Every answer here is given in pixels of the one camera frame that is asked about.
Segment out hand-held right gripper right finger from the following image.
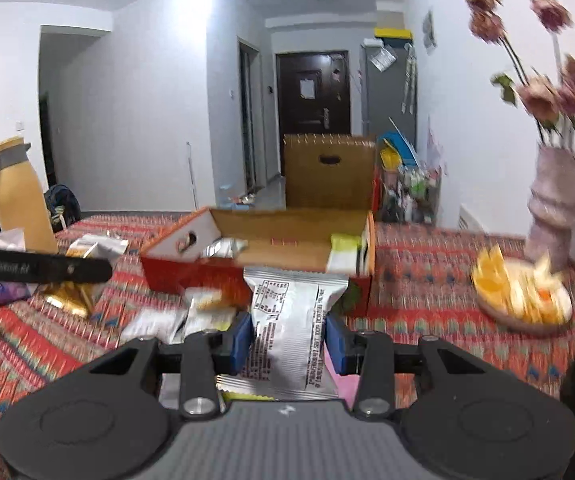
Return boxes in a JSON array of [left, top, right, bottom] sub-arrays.
[[325, 312, 489, 422]]

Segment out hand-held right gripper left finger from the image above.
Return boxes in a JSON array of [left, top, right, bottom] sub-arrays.
[[87, 311, 255, 420]]

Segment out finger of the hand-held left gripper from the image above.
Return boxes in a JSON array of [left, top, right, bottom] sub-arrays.
[[0, 245, 114, 287]]

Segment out pink snack packet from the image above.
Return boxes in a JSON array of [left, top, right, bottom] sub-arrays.
[[321, 347, 364, 411]]

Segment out silver snack packet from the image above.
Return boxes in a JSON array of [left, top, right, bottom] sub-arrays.
[[216, 266, 351, 402]]

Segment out orange and white cardboard box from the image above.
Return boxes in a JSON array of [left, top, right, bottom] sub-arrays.
[[140, 207, 377, 319]]

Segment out pile of yellow snacks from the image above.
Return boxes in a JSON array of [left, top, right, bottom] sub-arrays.
[[470, 246, 568, 322]]

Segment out gold snack packet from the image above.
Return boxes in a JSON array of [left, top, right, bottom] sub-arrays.
[[41, 281, 96, 319]]

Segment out purple snack packet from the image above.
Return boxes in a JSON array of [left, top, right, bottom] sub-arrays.
[[0, 280, 35, 309]]

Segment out white plastic bag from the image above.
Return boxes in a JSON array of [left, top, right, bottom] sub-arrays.
[[0, 227, 27, 253]]

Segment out white packet with yellow print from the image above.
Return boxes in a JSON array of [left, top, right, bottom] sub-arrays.
[[183, 287, 239, 333]]

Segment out white and yellow snack packet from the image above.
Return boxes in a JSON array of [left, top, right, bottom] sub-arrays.
[[64, 234, 129, 262]]

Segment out yellow thermos jug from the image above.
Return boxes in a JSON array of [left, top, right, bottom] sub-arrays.
[[0, 136, 60, 256]]

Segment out dark backpack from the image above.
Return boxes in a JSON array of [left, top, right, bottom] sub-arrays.
[[44, 184, 82, 231]]

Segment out green and white snack packet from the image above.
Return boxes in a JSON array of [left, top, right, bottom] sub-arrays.
[[326, 233, 369, 277]]

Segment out crumpled silver packet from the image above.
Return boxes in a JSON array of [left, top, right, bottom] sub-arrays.
[[198, 236, 249, 262]]

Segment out brown cardboard box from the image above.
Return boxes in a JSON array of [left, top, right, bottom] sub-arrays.
[[282, 133, 379, 211]]

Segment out cluttered storage rack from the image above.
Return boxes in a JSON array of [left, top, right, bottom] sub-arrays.
[[376, 160, 443, 226]]

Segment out round wooden bowl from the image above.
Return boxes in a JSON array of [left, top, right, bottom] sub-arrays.
[[472, 280, 574, 335]]

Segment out white panel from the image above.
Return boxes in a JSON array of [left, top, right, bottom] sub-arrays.
[[459, 204, 527, 237]]

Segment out blue and yellow dustpan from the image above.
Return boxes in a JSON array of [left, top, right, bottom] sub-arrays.
[[377, 131, 422, 169]]

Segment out dark side door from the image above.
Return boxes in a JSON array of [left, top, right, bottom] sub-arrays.
[[236, 36, 261, 192]]

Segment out dark entrance door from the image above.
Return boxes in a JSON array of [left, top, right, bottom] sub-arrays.
[[275, 50, 353, 136]]

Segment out grey cabinet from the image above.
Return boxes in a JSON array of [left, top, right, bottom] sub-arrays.
[[360, 37, 419, 157]]

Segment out pink ribbed vase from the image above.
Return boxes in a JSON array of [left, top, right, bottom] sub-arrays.
[[524, 144, 575, 274]]

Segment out yellow and blue box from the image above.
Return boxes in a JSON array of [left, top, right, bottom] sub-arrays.
[[373, 25, 413, 41]]

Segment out dried pink flowers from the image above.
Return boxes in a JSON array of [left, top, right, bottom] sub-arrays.
[[461, 0, 575, 152]]

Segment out wall picture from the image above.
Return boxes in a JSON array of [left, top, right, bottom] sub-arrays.
[[421, 9, 439, 56]]

